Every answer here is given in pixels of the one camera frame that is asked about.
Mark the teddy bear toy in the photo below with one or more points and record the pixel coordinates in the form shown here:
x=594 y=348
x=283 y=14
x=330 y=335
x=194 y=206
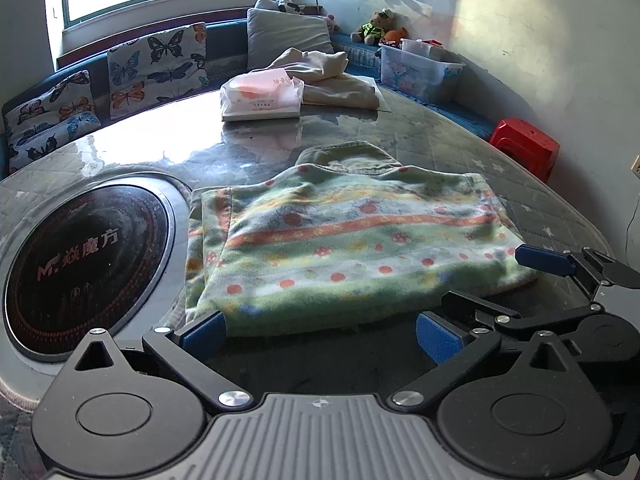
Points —
x=380 y=30

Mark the grey pillow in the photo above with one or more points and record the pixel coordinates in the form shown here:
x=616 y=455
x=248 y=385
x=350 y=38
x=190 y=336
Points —
x=274 y=26

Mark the left butterfly cushion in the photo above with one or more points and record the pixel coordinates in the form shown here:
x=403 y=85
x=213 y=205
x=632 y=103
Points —
x=57 y=117

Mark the clear plastic storage box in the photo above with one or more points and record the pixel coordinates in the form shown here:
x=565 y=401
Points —
x=428 y=81

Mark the red plastic stool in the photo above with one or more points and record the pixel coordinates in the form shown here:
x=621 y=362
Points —
x=526 y=144

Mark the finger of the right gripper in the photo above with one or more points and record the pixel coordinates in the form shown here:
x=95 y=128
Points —
x=465 y=313
x=555 y=259

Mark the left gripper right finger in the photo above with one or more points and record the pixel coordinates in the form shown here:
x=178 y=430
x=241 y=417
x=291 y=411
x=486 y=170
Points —
x=456 y=353

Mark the pink tissue pack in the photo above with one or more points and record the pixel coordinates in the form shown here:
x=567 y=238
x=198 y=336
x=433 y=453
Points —
x=267 y=94

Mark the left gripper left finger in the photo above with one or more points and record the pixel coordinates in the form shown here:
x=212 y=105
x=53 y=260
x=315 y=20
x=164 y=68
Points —
x=183 y=352

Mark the round induction cooktop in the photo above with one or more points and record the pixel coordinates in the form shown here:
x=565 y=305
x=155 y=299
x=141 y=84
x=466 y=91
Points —
x=103 y=257

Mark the right butterfly cushion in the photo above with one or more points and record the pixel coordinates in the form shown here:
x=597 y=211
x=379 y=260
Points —
x=157 y=69

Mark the colourful patterned children's shirt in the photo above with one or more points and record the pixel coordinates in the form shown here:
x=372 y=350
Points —
x=347 y=235

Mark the butterfly cushion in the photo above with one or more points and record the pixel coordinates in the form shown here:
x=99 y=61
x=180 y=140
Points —
x=157 y=69
x=57 y=117

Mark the beige folded garment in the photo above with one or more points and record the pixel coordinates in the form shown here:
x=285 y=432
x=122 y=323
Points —
x=325 y=80

